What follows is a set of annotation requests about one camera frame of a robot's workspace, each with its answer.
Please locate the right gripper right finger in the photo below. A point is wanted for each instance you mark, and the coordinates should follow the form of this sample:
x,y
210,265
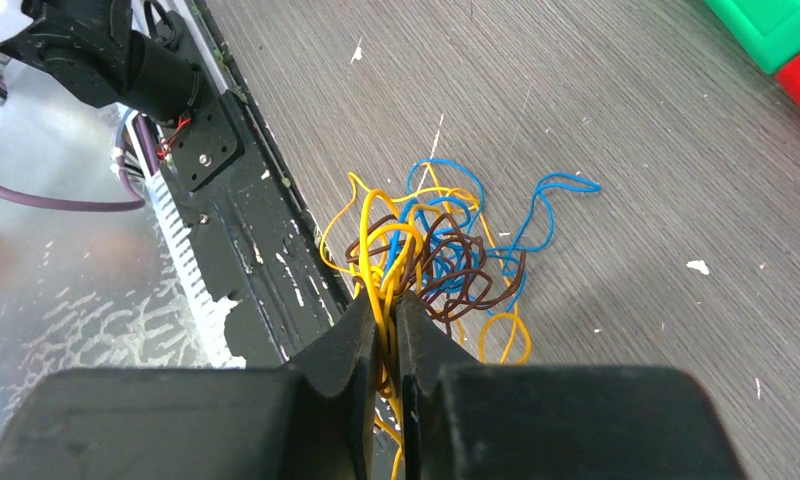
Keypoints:
x,y
463,419

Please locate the green plastic bin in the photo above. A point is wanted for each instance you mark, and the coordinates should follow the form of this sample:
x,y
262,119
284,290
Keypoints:
x,y
768,30

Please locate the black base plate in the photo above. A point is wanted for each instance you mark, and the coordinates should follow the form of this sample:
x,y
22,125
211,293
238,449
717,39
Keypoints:
x,y
241,237

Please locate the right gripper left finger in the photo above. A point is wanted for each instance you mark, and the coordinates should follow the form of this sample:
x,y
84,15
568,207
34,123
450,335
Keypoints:
x,y
310,418

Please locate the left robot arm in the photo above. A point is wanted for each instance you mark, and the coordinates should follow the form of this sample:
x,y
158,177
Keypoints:
x,y
93,51

